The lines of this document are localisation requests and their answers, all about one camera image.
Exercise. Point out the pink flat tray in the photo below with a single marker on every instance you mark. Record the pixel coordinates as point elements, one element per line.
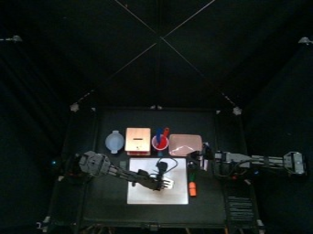
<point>184,144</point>

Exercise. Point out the white text label sticker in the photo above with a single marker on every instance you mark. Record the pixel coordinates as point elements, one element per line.
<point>239,208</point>

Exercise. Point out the toy carrot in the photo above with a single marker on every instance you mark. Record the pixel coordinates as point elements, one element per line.
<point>191,189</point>

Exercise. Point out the red plastic cup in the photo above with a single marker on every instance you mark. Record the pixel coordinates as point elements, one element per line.
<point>155,146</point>

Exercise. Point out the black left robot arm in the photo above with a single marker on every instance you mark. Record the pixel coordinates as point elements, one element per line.
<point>97,164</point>

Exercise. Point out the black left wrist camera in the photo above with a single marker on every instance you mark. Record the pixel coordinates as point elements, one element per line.
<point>161,166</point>

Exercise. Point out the wooden box with red front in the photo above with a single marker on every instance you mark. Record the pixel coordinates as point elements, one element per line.
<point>137,140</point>

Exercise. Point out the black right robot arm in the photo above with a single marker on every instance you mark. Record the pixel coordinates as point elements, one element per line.
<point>264,160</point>

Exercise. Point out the white cutting board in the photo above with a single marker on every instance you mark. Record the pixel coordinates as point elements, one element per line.
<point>141,195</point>

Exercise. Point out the small blue toy piece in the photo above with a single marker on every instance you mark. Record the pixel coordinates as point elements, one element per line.
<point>159,153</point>

